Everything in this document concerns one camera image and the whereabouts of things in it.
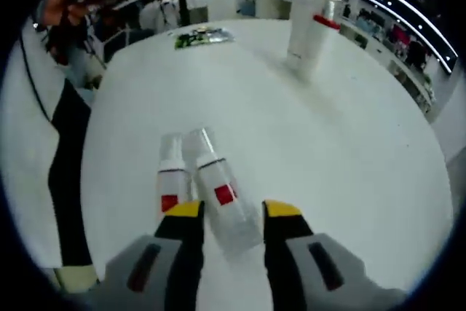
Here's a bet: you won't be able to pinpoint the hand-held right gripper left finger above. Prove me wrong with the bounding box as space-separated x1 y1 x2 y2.
90 200 205 311

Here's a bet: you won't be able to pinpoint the green and black packet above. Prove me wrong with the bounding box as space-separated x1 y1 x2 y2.
174 25 237 51

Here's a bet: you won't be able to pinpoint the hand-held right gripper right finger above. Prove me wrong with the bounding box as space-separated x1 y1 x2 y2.
261 200 407 311

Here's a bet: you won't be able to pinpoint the tall white skincare tube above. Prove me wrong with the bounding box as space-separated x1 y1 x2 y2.
286 0 329 64

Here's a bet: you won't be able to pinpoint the person's left hand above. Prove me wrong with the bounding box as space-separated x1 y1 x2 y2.
43 0 92 28

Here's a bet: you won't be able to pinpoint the person's black trousers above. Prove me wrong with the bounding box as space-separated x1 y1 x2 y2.
47 79 95 269

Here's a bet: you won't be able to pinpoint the clear cap skincare bottle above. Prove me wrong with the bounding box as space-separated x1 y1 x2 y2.
181 126 264 254

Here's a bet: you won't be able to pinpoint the small white skincare bottle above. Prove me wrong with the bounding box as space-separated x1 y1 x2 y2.
157 132 198 223

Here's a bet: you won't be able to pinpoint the pink banner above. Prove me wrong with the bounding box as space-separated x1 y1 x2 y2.
390 24 411 48

